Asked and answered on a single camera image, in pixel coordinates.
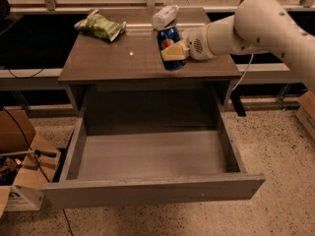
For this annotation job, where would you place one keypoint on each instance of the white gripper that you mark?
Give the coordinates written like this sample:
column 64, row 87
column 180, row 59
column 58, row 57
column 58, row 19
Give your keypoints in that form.
column 196, row 44

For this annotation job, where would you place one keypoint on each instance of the blue pepsi can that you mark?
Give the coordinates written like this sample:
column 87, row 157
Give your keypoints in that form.
column 165, row 38

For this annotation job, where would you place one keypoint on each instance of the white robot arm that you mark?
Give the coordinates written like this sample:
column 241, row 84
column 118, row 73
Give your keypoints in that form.
column 256, row 26

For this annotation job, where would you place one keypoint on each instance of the grey cabinet counter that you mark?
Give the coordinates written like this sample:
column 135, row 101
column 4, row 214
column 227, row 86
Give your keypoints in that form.
column 132, row 61

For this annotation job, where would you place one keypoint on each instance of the open grey drawer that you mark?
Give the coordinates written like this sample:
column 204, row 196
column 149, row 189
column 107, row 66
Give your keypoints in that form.
column 151, row 147

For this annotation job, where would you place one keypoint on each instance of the white ceramic bowl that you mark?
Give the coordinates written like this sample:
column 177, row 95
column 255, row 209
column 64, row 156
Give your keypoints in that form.
column 185, row 33

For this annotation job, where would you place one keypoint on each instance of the clear plastic water bottle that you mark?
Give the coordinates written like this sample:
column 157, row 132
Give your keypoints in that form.
column 164, row 17

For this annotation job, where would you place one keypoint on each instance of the green chip bag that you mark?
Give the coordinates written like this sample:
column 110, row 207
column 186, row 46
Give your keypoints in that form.
column 97, row 25

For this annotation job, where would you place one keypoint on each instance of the cardboard box at right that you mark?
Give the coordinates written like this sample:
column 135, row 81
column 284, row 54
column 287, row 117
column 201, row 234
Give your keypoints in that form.
column 306, row 112

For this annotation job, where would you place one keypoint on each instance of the open cardboard box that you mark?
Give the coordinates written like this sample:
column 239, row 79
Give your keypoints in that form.
column 22, row 176

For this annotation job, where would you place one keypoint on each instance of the black handled tool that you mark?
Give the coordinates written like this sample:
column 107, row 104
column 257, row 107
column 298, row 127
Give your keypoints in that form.
column 34, row 151

